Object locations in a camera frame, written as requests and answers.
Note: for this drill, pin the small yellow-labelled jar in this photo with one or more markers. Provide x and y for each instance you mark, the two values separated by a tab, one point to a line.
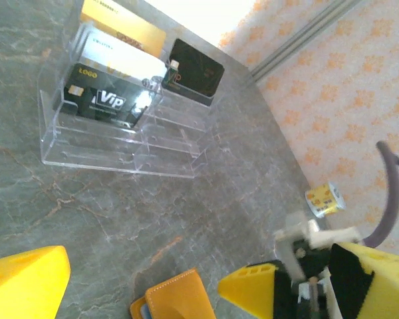
324	199

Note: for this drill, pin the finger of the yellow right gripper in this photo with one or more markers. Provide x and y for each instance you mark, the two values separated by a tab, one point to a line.
252	289

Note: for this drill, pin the orange leather card holder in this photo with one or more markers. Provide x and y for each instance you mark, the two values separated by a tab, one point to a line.
176	299

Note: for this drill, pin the white silver card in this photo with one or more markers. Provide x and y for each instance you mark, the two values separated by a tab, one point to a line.
119	56

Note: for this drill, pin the black card gold vip print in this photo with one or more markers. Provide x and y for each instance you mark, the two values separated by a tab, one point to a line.
199	73

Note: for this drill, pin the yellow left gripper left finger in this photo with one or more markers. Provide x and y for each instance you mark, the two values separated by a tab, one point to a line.
20	285

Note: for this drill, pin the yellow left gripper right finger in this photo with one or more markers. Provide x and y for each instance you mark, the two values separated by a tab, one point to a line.
392	292

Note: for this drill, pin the clear acrylic card stand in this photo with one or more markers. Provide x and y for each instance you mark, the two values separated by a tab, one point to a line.
119	146

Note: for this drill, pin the black card white vip print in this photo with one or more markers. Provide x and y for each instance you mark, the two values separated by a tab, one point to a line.
86	96

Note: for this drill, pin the grey aluminium corner post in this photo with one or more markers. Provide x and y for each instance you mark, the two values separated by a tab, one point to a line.
302	36

